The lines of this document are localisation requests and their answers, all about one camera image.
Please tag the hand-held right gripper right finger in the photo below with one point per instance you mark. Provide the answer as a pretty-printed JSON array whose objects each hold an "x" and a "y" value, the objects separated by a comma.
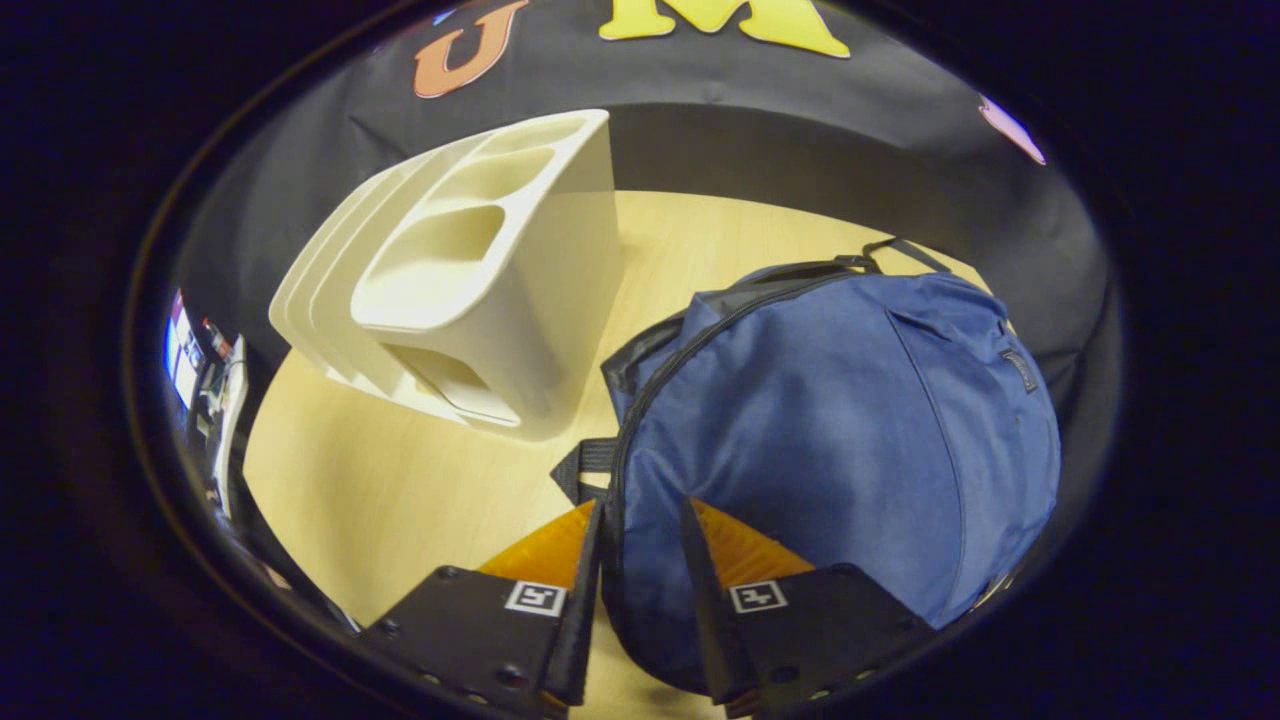
[{"x": 715, "y": 650}]

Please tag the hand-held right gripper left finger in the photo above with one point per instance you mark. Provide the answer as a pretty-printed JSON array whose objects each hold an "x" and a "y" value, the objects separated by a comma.
[{"x": 580, "y": 640}]

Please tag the blue schoolbag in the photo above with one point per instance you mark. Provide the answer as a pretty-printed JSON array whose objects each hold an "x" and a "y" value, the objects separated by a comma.
[{"x": 830, "y": 430}]

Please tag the white plastic bookshelf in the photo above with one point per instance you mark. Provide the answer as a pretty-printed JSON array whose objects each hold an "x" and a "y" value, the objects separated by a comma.
[{"x": 540, "y": 320}]

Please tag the bright screen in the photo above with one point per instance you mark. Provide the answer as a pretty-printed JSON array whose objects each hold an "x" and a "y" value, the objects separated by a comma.
[{"x": 183, "y": 350}]

